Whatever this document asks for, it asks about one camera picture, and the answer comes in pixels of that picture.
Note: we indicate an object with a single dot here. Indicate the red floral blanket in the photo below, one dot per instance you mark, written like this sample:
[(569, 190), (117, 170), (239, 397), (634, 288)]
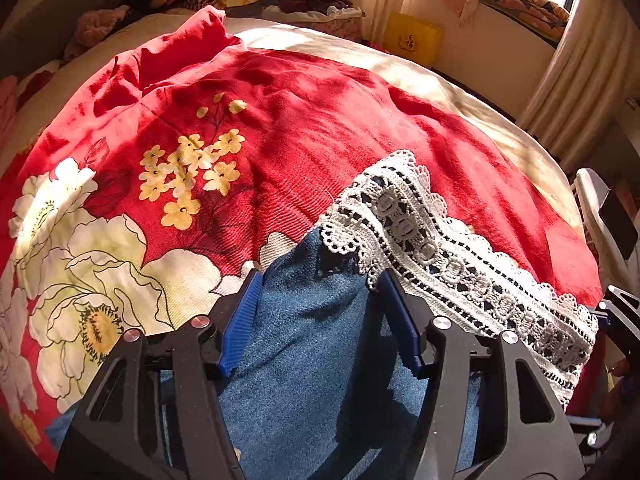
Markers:
[(187, 113)]

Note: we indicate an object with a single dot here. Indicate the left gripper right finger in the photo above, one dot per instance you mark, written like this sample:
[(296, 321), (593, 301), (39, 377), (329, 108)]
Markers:
[(488, 412)]

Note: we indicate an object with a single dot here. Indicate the blue denim lace-trimmed pants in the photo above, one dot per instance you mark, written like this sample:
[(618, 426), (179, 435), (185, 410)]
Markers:
[(320, 391)]

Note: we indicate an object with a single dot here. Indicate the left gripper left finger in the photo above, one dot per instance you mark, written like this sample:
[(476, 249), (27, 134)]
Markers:
[(152, 410)]

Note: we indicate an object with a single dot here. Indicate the pink fuzzy garment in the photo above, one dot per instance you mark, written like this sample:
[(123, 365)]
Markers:
[(92, 28)]

